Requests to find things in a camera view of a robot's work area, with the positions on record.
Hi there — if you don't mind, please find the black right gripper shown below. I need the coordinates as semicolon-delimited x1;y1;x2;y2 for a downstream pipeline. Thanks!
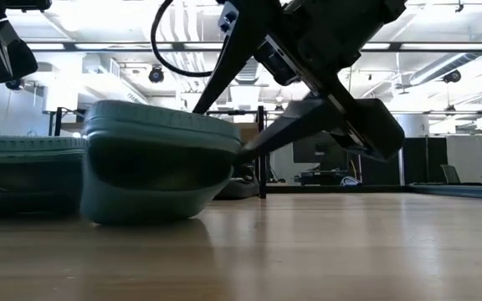
192;0;408;165

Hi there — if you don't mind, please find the green rubber slide sandal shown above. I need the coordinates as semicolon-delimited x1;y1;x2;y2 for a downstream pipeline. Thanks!
80;99;243;226
0;134;88;217

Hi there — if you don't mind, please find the black computer monitor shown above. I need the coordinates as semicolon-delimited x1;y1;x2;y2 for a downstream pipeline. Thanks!
291;137;350;171

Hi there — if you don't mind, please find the dark desk equipment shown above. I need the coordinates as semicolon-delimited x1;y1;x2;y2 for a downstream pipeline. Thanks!
299;169;342;186

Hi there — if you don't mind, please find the black partition panel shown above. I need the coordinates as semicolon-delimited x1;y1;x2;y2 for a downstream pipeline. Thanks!
360;154;401;186
402;136;449;186

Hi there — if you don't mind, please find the white round column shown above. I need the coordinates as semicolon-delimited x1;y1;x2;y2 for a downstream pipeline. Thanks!
397;115;430;138

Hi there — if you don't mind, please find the grey ceiling pipe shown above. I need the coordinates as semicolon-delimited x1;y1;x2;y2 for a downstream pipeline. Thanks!
408;18;482;87

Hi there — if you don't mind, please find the grey office chair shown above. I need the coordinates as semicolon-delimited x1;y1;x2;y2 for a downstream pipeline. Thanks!
440;164;482;186

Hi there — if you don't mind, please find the white partition panel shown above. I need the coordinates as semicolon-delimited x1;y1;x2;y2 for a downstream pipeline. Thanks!
446;134;482;185

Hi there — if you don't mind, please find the blue table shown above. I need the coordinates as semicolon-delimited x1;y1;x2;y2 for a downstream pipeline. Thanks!
408;182;482;201

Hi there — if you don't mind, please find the silver ribbed air duct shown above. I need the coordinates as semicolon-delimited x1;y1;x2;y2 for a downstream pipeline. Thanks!
232;58;262;84

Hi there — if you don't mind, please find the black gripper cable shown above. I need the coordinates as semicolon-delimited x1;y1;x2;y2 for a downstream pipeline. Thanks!
151;0;225;79

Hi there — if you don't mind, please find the ceiling light strip rail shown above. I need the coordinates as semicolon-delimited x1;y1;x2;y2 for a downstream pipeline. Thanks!
25;40;482;54

